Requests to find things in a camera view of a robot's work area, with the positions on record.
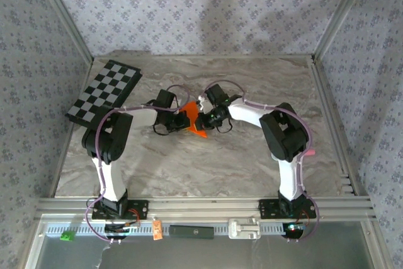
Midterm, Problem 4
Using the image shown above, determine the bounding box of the thin black left gripper cable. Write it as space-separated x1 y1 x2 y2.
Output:
153 122 171 136

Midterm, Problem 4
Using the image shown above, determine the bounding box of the dark rectangular bar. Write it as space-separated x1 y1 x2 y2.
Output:
169 224 215 240

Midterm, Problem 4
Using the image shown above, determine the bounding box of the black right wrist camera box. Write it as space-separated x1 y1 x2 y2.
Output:
198 84 230 109

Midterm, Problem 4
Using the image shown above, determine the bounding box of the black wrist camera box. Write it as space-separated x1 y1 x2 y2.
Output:
198 84 230 109
156 89 178 110

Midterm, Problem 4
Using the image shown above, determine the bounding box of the grey slotted cable duct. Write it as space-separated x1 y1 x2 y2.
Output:
45 222 308 238

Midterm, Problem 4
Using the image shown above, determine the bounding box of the aluminium corner post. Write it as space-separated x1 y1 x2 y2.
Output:
31 0 94 65
313 0 377 62

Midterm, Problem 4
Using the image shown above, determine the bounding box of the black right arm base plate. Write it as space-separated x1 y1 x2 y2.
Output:
258 198 317 219

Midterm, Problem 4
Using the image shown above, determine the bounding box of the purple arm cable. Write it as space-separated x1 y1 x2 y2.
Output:
204 79 321 244
84 84 191 244

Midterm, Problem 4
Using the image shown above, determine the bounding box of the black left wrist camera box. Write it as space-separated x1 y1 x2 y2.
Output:
156 89 178 110

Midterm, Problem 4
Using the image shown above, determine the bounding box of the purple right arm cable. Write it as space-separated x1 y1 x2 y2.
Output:
204 79 321 244

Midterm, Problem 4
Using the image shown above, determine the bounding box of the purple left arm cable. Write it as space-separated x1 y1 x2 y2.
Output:
84 84 191 244

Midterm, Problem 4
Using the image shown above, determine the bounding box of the orange tag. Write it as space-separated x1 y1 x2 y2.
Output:
152 220 163 241

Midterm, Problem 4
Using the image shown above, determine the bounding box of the black and white chessboard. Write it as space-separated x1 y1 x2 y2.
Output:
65 59 143 131

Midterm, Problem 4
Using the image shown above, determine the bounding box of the aluminium frame rail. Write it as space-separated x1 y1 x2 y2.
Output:
34 196 377 222

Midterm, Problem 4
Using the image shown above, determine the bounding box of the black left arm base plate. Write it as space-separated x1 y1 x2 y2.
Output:
91 198 149 220

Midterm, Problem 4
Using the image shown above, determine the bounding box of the orange paper sheet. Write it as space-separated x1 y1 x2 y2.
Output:
183 100 208 139

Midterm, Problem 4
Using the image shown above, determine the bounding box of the thin black right gripper cable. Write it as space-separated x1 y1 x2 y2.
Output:
217 117 234 134

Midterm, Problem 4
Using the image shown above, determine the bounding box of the aluminium side rail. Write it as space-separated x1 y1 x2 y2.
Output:
310 56 368 196
48 57 95 199

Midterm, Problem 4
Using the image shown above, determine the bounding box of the white plastic bracket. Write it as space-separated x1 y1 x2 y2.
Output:
228 217 261 240

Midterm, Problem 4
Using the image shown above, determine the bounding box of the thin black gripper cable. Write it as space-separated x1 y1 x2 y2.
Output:
217 117 234 134
153 122 171 136

